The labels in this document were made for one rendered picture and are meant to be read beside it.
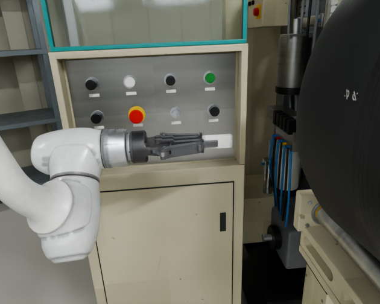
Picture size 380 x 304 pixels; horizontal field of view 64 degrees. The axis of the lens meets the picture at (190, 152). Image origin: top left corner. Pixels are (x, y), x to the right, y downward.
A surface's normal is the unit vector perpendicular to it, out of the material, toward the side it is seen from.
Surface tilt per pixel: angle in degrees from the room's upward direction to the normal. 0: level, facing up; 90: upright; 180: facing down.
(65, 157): 48
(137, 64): 90
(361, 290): 0
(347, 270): 0
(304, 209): 90
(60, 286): 0
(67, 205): 52
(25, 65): 90
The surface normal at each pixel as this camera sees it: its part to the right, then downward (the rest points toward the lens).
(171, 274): 0.09, 0.35
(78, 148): 0.18, -0.31
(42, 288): -0.04, -0.93
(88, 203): 0.88, -0.30
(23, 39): 0.51, 0.29
